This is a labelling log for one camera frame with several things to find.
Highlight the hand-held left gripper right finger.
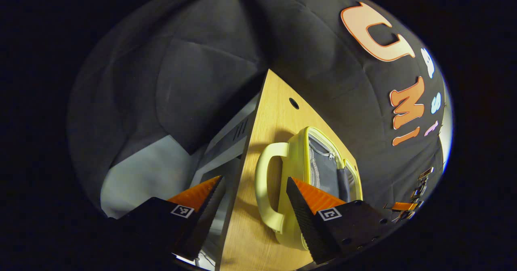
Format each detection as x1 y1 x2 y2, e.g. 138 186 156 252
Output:
286 177 400 265

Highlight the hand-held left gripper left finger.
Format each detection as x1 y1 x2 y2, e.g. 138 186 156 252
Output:
107 175 226 262

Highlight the pale yellow suitcase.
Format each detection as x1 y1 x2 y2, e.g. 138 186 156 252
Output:
254 126 363 250

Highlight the black backdrop cloth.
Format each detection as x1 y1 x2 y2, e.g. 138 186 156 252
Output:
67 0 449 223

